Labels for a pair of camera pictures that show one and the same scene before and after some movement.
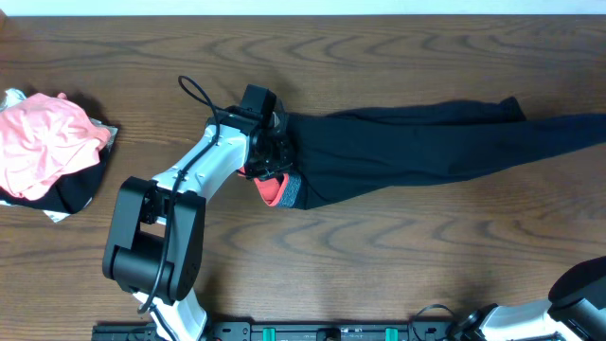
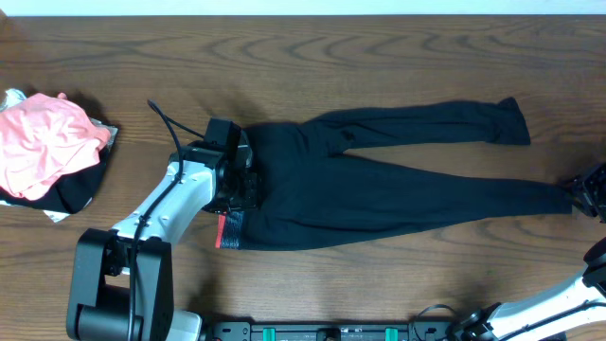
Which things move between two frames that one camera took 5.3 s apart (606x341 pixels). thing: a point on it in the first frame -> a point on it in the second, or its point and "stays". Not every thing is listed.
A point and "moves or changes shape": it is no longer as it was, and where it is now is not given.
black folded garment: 69,193 stays
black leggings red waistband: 343,152 moves or changes shape
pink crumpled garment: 43,139 stays
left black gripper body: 274,158 -> 242,193
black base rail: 284,332 stays
